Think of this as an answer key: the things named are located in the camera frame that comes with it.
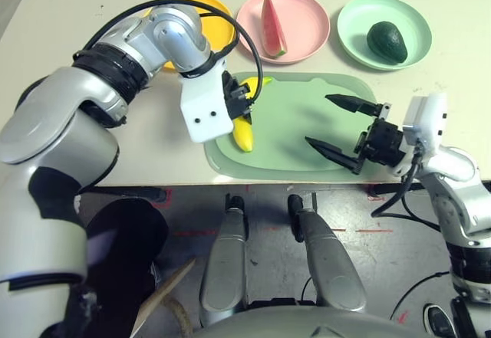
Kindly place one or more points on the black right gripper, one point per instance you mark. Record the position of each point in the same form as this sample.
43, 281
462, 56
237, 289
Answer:
383, 142

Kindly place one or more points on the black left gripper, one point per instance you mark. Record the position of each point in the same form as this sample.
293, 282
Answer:
238, 98

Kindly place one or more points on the yellow toy banana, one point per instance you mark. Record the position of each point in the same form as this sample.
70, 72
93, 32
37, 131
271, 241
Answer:
243, 138

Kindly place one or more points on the red toy watermelon slice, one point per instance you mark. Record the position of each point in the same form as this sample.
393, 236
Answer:
272, 31

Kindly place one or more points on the dark green toy avocado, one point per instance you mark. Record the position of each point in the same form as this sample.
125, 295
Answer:
387, 41

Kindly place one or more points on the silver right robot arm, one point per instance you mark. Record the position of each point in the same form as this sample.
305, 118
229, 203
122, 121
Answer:
456, 200

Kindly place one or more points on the green silicone mat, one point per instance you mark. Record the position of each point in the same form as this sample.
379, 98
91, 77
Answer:
284, 138

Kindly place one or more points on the yellow plastic plate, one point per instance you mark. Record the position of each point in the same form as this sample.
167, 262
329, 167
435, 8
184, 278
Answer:
218, 27

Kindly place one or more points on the pink plastic plate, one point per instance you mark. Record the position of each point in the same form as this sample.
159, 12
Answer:
303, 23

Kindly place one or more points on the mint green plastic plate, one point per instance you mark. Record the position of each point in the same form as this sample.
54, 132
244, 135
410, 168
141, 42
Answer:
356, 20

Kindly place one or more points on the silver right robot leg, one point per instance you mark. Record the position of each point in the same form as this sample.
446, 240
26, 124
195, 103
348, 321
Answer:
330, 269

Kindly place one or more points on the silver robot leg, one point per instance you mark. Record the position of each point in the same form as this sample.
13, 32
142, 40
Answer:
330, 269
224, 269

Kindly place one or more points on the silver left robot leg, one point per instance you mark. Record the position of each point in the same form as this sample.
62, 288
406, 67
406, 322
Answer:
224, 269

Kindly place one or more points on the bystander black trouser leg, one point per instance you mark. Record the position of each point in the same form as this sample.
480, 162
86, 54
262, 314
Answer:
122, 246

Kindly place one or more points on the wooden stick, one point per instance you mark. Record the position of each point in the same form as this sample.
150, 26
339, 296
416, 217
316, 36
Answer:
165, 296

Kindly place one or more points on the grey robot torso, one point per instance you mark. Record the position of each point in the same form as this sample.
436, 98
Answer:
307, 326

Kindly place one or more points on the black shoe with white sole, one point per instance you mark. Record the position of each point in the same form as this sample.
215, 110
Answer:
435, 319

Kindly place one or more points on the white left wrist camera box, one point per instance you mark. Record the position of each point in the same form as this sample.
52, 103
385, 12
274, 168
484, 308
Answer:
203, 100

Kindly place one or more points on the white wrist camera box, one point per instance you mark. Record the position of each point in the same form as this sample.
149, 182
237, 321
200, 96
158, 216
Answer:
203, 100
426, 119

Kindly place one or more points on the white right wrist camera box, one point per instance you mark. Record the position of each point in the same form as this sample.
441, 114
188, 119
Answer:
426, 119

